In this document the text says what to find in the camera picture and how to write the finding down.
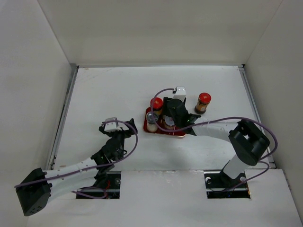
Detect dark sauce jar red lid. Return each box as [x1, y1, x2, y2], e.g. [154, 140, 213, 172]
[150, 97, 163, 117]

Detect small jar white lid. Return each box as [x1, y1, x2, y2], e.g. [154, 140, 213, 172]
[163, 115, 176, 132]

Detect clear bottle white contents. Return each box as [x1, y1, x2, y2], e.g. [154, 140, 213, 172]
[145, 112, 159, 132]

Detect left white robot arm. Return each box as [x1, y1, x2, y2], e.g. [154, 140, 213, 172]
[15, 118, 138, 217]

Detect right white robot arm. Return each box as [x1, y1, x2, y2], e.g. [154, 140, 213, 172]
[166, 99, 270, 187]

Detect red rectangular tray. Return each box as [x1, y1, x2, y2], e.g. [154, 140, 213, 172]
[143, 107, 186, 139]

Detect chili sauce jar red lid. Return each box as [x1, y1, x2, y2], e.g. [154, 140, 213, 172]
[195, 92, 212, 114]

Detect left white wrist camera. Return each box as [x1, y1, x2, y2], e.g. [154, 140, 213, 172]
[102, 117, 121, 132]

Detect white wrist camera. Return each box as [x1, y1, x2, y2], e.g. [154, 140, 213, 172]
[172, 86, 186, 102]
[102, 117, 121, 132]

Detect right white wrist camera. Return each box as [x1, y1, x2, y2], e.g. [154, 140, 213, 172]
[172, 86, 186, 102]

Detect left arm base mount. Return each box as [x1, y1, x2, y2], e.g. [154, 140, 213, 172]
[76, 172, 121, 200]

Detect left aluminium rail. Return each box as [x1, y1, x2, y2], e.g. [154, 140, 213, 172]
[45, 63, 79, 170]

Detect aluminium rail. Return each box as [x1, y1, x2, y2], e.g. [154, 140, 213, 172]
[45, 63, 79, 170]
[238, 65, 276, 168]

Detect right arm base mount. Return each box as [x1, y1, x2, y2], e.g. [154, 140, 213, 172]
[204, 171, 250, 199]

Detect right aluminium rail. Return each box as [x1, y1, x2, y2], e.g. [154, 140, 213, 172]
[238, 65, 276, 168]

